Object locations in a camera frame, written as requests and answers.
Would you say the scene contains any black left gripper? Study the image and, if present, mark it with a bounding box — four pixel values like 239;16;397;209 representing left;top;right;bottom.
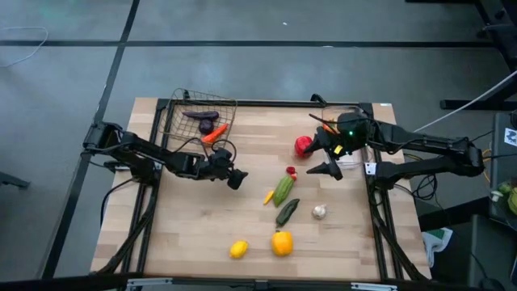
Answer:
200;147;250;191

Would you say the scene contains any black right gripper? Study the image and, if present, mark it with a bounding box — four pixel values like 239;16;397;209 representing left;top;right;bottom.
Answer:
302;112;371;182

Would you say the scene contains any orange carrot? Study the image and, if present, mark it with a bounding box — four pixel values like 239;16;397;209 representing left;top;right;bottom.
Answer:
200;123;230;145

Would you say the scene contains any small round purple vegetable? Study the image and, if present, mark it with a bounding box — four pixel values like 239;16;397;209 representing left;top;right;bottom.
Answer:
198;119;216;136

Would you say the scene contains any light green squash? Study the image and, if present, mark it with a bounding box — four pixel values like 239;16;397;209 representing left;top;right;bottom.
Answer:
272;175;295;209

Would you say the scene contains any long purple eggplant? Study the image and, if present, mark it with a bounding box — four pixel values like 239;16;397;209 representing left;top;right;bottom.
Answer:
181;110;221;121

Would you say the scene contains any dark green cucumber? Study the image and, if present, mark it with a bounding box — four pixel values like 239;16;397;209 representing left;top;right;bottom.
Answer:
275;198;301;228

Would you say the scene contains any metal wire basket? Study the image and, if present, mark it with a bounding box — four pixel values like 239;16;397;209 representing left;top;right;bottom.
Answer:
159;87;238;146

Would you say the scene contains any yellow lemon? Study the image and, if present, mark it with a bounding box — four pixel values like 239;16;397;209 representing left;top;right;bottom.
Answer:
229;240;250;259

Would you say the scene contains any yellow bell pepper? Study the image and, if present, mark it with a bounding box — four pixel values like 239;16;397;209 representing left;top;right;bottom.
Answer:
271;230;294;257

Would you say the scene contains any red bell pepper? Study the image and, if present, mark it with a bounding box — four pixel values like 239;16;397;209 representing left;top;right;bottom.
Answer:
293;135;314;158

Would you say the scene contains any clear plastic bin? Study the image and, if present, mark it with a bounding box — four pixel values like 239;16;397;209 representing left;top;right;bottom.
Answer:
321;104;375;170

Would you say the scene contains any white green bag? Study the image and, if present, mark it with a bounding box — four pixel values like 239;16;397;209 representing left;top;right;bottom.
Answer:
421;227;454;268

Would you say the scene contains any black equipment cart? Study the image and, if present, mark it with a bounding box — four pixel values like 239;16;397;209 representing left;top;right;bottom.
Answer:
418;112;517;291

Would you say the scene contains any black horizontal bar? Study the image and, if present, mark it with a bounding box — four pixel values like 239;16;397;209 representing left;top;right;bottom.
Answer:
0;272;517;291

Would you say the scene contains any black metal stand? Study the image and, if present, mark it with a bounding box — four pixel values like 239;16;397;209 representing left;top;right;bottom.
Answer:
406;0;517;112

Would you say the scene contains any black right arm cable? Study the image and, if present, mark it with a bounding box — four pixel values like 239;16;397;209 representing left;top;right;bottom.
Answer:
309;112;348;126

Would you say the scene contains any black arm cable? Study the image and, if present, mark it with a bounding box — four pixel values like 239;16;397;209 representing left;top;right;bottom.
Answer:
172;137;238;162
309;112;348;126

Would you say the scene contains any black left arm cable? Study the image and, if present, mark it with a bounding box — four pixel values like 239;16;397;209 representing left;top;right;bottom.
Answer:
172;137;238;162

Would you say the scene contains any black metal table frame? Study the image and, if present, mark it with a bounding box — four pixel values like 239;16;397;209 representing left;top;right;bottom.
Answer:
90;96;431;291

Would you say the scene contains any black cable bundle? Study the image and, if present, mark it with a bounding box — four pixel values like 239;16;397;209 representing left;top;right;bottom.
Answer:
397;173;443;202

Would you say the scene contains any black base cable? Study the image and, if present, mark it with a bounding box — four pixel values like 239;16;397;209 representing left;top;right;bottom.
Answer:
99;177;137;227

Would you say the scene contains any silver metal bracket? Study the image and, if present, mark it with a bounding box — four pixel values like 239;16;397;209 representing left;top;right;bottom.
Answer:
350;281;399;291
125;276;174;289

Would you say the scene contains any thick white cable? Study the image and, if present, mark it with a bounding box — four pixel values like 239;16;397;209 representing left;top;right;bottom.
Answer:
414;69;517;133

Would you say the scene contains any thin yellow cable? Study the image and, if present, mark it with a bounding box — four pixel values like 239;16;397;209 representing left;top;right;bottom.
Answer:
403;148;492;183

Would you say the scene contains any black floor bracket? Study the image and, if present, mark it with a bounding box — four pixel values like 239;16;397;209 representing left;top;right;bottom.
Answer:
0;171;32;190

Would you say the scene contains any thin white cable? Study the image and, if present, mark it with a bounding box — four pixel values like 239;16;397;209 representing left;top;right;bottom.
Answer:
0;26;49;69

